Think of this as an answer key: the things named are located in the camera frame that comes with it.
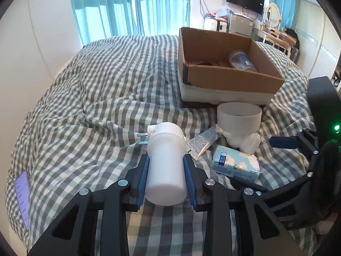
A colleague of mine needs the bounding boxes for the blue floral tissue pack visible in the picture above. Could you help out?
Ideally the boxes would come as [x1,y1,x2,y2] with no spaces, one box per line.
[211,145,261,183]

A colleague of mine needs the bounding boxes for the black bag on table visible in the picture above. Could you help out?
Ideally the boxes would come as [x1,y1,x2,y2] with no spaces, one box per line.
[285,28,300,50]

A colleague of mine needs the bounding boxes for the white dressing table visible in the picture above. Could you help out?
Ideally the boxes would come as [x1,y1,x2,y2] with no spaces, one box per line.
[251,28,291,58]

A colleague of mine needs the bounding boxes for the white oval vanity mirror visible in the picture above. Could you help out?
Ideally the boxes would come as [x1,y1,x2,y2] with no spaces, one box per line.
[264,3,282,28]

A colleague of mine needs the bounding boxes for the silver mini fridge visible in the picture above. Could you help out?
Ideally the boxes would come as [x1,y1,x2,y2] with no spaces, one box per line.
[228,13,254,36]

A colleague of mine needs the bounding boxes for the silver cream tube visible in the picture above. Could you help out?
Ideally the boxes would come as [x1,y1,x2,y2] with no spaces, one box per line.
[186,126,220,160]

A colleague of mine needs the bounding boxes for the clear cotton swab jar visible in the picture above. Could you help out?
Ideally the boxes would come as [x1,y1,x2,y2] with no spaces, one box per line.
[228,50,257,72]

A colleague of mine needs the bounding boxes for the brown cardboard box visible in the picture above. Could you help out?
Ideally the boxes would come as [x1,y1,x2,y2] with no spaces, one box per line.
[178,27,284,106]

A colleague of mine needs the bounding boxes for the white plug-in night light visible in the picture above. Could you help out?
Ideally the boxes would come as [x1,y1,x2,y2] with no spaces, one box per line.
[145,122,187,206]

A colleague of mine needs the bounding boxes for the smartphone with lit screen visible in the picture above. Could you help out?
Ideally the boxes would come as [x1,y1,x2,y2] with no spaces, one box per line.
[14,170,29,230]

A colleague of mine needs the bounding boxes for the teal window curtains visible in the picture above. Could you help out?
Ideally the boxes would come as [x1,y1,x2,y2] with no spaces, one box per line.
[71,0,190,45]

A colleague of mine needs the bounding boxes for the white suitcase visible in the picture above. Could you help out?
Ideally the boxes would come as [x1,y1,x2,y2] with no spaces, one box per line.
[204,16,228,32]

